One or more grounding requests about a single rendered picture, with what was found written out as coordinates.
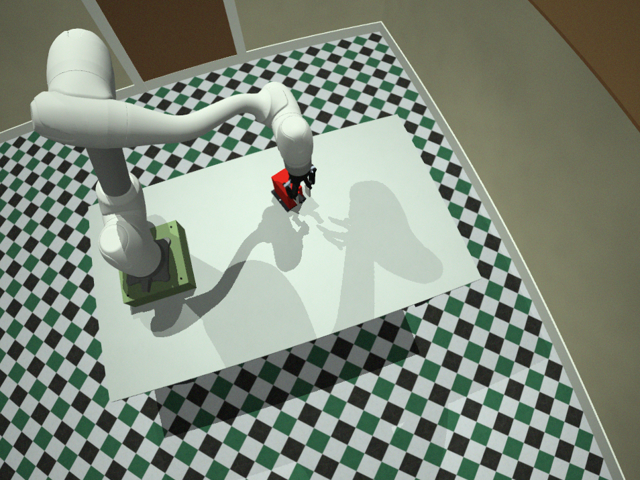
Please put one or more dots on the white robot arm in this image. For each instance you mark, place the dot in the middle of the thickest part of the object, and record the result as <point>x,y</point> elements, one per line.
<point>81,110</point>

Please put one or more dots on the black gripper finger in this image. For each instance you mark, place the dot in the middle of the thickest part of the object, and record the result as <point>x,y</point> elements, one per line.
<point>310,181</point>
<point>292,193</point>

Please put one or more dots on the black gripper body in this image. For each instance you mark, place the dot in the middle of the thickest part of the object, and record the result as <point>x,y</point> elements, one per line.
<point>298,178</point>

